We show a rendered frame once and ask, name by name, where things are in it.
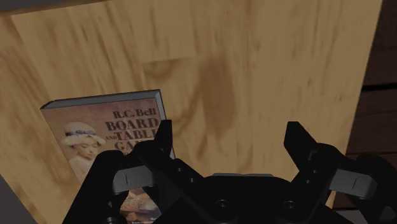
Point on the brown book with portrait cover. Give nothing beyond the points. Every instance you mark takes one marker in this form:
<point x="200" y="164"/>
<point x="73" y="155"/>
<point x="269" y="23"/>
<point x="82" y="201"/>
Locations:
<point x="93" y="130"/>

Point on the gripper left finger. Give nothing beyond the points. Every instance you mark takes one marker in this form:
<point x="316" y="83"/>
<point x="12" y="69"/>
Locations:
<point x="145" y="161"/>

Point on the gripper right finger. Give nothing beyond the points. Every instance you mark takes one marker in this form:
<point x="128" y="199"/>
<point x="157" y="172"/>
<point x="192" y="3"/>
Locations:
<point x="322" y="161"/>

